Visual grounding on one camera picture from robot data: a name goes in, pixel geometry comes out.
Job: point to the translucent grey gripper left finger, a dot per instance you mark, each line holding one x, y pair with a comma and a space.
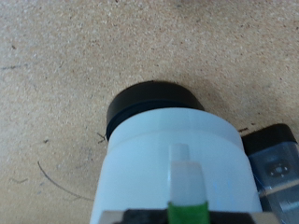
143, 217

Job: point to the translucent grey gripper right finger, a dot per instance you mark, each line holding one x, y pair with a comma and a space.
230, 218

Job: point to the white ceramic mug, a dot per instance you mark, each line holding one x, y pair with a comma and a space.
140, 161

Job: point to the black Keurig coffee machine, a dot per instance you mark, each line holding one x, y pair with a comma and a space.
149, 93

